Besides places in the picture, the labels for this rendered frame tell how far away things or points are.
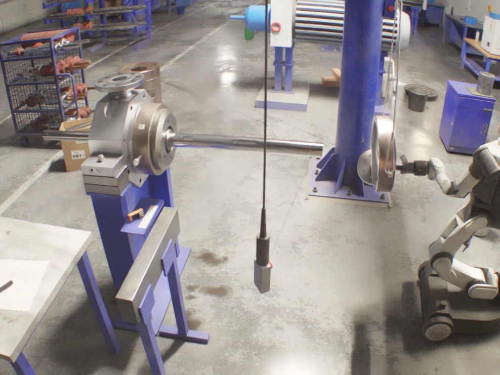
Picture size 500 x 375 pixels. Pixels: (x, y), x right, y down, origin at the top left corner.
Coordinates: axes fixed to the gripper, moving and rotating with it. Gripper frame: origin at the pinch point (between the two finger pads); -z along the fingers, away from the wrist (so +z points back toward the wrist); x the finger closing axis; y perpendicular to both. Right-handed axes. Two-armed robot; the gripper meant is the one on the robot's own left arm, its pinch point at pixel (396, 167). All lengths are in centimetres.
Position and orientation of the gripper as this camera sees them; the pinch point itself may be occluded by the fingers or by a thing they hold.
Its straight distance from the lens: 241.0
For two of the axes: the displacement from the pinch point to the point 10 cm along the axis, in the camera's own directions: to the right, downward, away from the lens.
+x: 1.8, 1.6, 9.7
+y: 0.4, -9.9, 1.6
